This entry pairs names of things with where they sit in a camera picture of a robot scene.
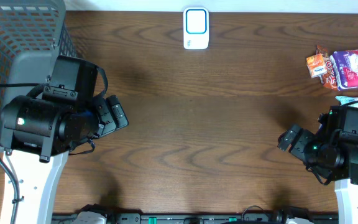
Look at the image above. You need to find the orange chocolate bar wrapper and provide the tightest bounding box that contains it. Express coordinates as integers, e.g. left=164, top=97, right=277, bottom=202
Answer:
left=316, top=45, right=338, bottom=90

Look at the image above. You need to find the small orange box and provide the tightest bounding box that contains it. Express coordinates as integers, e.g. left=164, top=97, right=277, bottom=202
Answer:
left=306, top=54, right=328, bottom=78

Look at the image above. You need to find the red purple rice packet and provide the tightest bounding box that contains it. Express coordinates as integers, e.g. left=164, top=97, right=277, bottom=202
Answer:
left=330, top=49, right=358, bottom=91

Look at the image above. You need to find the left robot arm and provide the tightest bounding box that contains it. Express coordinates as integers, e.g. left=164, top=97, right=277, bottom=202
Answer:
left=0, top=95, right=129, bottom=223

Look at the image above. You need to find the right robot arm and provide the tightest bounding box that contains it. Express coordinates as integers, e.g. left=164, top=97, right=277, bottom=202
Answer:
left=278, top=124, right=358, bottom=223

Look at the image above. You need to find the grey plastic mesh basket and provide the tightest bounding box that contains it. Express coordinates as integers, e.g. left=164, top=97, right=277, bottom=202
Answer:
left=0, top=0, right=77, bottom=152

